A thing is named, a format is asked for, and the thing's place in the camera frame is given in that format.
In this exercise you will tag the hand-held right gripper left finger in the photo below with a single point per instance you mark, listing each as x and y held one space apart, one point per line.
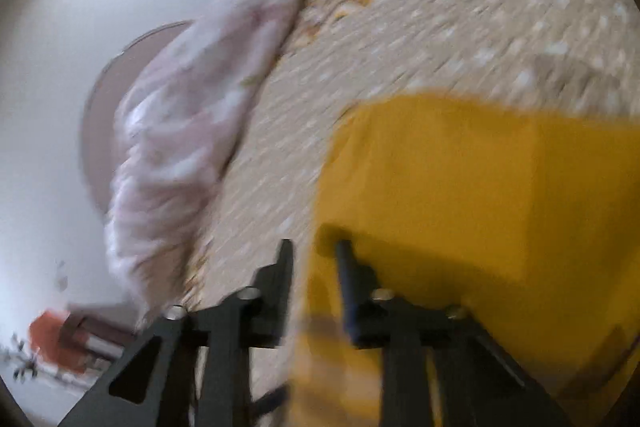
277 292

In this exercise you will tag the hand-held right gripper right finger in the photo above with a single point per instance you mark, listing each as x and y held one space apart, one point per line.
350 307

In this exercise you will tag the yellow striped knit sweater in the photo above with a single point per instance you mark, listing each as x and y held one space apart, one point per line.
465 217

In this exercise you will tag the pink floral fleece blanket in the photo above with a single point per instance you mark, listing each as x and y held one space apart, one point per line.
190 132

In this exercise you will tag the orange object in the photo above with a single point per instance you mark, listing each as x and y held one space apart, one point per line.
47 337

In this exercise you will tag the brown curved headboard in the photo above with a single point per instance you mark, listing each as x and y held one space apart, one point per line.
102 107

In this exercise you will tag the beige patterned bed quilt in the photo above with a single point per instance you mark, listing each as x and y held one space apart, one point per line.
450 17

